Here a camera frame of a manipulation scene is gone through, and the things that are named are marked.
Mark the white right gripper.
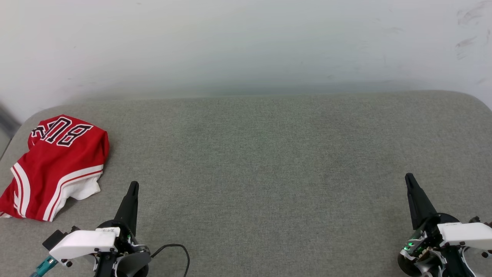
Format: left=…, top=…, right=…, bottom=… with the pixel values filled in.
left=402, top=173, right=492, bottom=258

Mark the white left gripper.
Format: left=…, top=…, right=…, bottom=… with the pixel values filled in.
left=49, top=181, right=150, bottom=277

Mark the red white basketball jersey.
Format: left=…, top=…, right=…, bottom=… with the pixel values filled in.
left=0, top=115, right=110, bottom=222

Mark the thin black cable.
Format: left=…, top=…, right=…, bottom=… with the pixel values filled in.
left=150, top=244, right=191, bottom=277

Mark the teal cable connector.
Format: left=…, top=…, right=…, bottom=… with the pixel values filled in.
left=30, top=256, right=59, bottom=277

